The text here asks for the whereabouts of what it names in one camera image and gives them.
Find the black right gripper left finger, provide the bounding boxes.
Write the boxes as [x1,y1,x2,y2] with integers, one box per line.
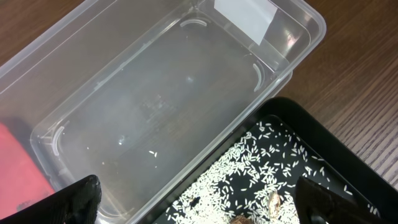
[1,175,102,224]

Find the black tray bin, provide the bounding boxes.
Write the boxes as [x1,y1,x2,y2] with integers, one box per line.
[139,98,397,223]

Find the clear plastic bin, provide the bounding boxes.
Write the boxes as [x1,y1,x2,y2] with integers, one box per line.
[1,0,326,223]

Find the red plastic tray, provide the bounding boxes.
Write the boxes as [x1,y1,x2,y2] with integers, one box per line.
[1,124,55,218]

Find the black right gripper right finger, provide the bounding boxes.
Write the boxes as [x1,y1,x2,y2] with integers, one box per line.
[294,177,387,224]

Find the spilled rice and scraps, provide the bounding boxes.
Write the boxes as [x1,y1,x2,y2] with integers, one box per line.
[163,121,381,224]

